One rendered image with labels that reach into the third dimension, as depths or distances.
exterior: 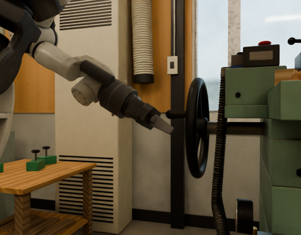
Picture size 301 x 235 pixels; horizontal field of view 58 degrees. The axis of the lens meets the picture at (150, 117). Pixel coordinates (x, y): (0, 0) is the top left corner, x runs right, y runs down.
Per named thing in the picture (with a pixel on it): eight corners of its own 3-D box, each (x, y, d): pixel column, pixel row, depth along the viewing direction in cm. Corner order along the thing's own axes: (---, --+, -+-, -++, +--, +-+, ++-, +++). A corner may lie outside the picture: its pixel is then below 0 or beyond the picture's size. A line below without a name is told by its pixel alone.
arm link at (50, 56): (51, 78, 76) (4, 49, 81) (74, 79, 85) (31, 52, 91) (63, 42, 73) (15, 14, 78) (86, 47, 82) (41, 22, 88)
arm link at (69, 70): (97, 103, 77) (62, 81, 81) (117, 84, 82) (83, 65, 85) (94, 88, 72) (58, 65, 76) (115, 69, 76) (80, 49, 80)
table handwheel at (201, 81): (195, 183, 88) (200, 100, 97) (262, 188, 82) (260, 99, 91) (175, 169, 62) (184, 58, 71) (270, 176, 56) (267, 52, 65)
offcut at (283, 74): (297, 89, 56) (298, 70, 56) (293, 87, 53) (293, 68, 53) (280, 90, 58) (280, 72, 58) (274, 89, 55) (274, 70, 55)
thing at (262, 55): (231, 75, 77) (231, 55, 77) (274, 73, 74) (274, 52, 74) (229, 67, 65) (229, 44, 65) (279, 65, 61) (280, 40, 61)
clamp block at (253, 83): (228, 107, 79) (228, 76, 79) (279, 106, 75) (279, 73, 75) (224, 105, 65) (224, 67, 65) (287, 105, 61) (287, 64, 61)
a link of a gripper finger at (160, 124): (168, 136, 70) (148, 124, 71) (175, 126, 70) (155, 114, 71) (167, 135, 68) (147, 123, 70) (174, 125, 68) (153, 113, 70)
